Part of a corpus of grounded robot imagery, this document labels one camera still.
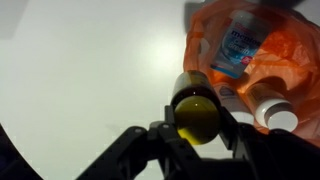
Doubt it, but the blue white mint package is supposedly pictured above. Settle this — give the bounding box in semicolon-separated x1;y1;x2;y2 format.
210;9;273;80

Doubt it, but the brown bottle with yellow cap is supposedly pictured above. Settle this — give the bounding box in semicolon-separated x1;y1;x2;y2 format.
170;69;222;146

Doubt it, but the orange plastic bag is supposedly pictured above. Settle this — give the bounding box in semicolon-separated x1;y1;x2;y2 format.
182;0;320;148

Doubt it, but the small white labelled bottle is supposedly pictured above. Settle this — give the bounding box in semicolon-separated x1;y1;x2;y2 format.
213;82;256;126

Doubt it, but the white bottle with white cap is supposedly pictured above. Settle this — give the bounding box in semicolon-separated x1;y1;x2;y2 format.
245;82;300;133

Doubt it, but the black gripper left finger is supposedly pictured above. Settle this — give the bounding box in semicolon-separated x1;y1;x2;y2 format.
75;105;209;180

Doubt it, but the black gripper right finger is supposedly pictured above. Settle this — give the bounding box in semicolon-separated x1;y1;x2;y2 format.
217;107;320;180

